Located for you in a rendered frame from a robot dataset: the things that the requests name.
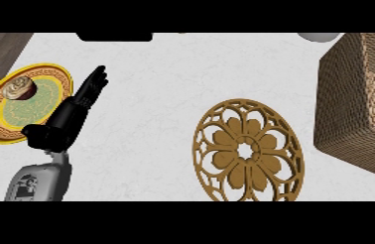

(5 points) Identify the yellow rimmed ornate plate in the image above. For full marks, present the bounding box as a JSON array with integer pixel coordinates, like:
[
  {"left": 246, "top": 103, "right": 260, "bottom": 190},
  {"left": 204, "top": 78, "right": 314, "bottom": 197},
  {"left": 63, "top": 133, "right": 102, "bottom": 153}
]
[{"left": 0, "top": 62, "right": 75, "bottom": 146}]

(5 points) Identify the grey round object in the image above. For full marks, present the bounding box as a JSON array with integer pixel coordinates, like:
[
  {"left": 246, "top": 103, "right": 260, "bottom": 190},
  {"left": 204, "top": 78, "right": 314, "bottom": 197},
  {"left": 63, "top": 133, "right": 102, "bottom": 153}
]
[{"left": 295, "top": 33, "right": 342, "bottom": 44}]

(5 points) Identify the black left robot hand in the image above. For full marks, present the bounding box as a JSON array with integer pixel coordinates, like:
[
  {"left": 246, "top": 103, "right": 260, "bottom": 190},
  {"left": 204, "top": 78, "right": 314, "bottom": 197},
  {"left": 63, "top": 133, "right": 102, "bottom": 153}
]
[{"left": 20, "top": 64, "right": 109, "bottom": 154}]

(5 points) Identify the dark brown wooden panel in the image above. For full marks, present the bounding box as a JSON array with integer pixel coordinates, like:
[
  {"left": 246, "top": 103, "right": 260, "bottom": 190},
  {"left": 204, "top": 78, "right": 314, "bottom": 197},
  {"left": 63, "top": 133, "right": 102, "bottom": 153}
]
[{"left": 0, "top": 33, "right": 35, "bottom": 79}]

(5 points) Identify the black appliance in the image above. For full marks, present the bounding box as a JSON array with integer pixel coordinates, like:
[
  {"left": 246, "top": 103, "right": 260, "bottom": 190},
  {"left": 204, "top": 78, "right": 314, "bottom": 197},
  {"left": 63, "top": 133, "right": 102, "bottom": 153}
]
[{"left": 75, "top": 33, "right": 153, "bottom": 43}]

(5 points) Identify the brown floral openwork placemat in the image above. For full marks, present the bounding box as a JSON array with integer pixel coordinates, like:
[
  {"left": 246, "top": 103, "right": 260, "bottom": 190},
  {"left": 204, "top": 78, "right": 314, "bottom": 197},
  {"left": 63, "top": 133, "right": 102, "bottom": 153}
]
[{"left": 190, "top": 98, "right": 305, "bottom": 202}]

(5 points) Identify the cupcake with swirled frosting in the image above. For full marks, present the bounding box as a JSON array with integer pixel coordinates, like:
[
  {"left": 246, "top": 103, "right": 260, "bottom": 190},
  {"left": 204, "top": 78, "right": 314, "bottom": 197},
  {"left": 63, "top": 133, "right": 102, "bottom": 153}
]
[{"left": 1, "top": 75, "right": 40, "bottom": 101}]

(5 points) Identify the brown wicker basket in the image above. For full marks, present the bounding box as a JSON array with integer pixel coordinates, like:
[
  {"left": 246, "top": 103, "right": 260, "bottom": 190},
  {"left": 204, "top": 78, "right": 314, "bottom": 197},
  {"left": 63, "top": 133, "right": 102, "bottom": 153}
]
[{"left": 311, "top": 33, "right": 375, "bottom": 174}]

